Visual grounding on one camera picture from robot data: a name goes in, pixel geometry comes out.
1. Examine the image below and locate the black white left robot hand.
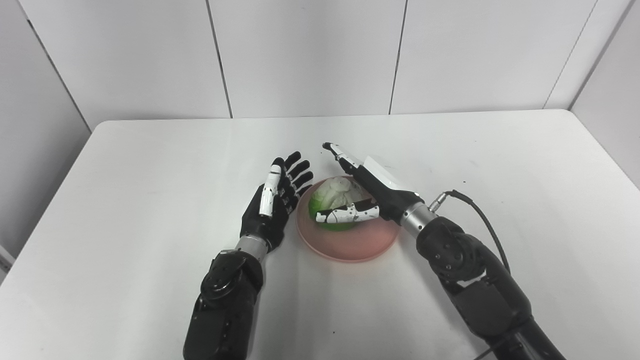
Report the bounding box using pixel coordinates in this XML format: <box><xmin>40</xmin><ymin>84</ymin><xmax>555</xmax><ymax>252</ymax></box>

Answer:
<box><xmin>239</xmin><ymin>151</ymin><xmax>314</xmax><ymax>253</ymax></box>

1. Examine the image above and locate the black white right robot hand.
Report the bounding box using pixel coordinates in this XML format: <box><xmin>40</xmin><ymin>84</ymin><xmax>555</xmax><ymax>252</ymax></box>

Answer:
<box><xmin>315</xmin><ymin>142</ymin><xmax>426</xmax><ymax>232</ymax></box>

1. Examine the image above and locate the green white cabbage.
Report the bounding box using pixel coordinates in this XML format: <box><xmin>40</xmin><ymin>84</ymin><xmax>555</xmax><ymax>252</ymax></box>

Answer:
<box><xmin>307</xmin><ymin>176</ymin><xmax>376</xmax><ymax>232</ymax></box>

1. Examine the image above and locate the pink round plate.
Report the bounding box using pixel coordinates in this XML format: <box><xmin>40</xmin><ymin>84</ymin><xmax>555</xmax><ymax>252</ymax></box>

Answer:
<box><xmin>295</xmin><ymin>177</ymin><xmax>401</xmax><ymax>263</ymax></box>

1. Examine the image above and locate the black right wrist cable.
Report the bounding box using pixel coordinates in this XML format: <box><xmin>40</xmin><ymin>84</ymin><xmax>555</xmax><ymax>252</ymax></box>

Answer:
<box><xmin>428</xmin><ymin>189</ymin><xmax>512</xmax><ymax>275</ymax></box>

